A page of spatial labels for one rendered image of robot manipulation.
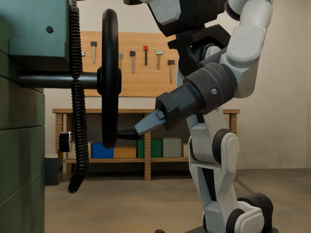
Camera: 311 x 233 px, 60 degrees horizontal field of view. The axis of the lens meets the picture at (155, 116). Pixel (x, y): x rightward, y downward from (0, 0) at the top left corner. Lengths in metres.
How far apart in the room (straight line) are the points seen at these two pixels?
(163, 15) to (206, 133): 0.46
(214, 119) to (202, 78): 0.55
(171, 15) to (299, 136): 3.77
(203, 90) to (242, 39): 0.14
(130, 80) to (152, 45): 0.59
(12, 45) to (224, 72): 0.39
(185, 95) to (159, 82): 3.33
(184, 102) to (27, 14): 0.33
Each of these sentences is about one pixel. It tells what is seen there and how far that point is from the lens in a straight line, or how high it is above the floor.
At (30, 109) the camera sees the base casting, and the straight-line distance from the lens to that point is 0.68.
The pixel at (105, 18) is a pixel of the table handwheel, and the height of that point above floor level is 0.91.
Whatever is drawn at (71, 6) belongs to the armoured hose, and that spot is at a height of 0.95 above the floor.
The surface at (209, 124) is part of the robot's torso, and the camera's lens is 1.04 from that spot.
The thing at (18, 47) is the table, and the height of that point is 0.85.
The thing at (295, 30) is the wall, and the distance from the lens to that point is 4.72.
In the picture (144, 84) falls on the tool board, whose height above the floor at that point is 1.22.
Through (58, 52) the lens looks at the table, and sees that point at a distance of 0.53.
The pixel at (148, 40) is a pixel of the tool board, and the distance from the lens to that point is 3.94.
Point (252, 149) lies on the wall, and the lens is 4.22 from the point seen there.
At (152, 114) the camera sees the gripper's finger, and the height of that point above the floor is 0.74.
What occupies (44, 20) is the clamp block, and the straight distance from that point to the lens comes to 0.57.
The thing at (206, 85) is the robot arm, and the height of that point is 0.79.
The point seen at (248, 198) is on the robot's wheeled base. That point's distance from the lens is 1.40.
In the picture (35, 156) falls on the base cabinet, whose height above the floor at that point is 0.64.
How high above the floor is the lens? 0.73
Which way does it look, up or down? 1 degrees up
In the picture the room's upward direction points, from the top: straight up
